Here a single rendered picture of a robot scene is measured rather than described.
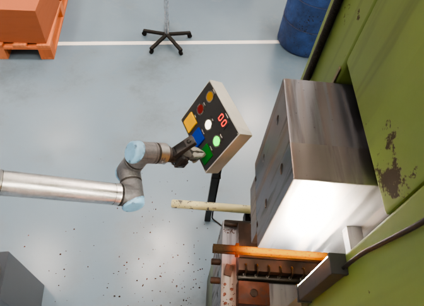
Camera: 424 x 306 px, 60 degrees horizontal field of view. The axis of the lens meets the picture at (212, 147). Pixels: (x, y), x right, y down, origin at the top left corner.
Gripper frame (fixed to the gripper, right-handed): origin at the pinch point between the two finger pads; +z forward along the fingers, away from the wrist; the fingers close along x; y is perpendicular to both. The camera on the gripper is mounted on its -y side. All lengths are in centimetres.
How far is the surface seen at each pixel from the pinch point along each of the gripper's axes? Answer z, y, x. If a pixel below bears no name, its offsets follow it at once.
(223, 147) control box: 1.6, -10.1, 4.9
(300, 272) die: 15, -5, 63
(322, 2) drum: 168, -51, -140
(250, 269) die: -1, 4, 55
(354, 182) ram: -34, -66, 63
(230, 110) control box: 4.2, -21.6, -7.3
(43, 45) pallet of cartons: -14, 107, -209
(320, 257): 23, -12, 61
